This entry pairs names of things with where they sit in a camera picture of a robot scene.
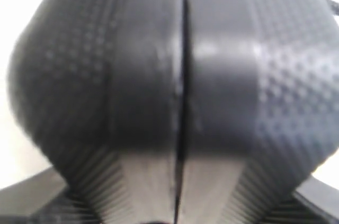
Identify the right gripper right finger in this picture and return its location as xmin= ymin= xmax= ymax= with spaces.
xmin=178 ymin=0 xmax=338 ymax=223

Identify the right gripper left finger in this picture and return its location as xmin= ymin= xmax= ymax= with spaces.
xmin=1 ymin=0 xmax=183 ymax=223

